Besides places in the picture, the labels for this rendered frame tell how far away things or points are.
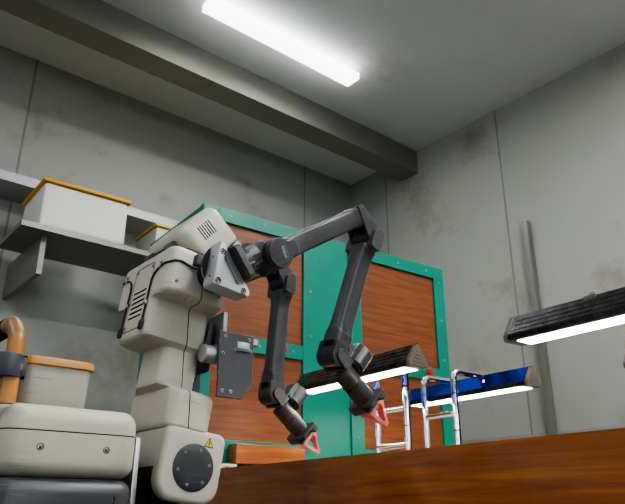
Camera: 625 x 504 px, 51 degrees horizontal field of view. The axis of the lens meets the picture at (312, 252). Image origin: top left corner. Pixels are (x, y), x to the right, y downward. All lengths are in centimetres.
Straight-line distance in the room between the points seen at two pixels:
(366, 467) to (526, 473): 46
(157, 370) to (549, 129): 396
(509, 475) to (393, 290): 191
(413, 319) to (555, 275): 170
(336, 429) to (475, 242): 270
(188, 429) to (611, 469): 88
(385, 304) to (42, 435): 211
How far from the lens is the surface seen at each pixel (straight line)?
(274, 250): 162
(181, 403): 158
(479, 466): 144
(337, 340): 175
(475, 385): 260
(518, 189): 508
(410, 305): 324
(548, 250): 479
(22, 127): 488
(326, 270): 294
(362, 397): 181
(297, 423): 216
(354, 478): 172
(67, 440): 130
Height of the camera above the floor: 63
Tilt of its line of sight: 21 degrees up
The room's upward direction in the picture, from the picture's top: straight up
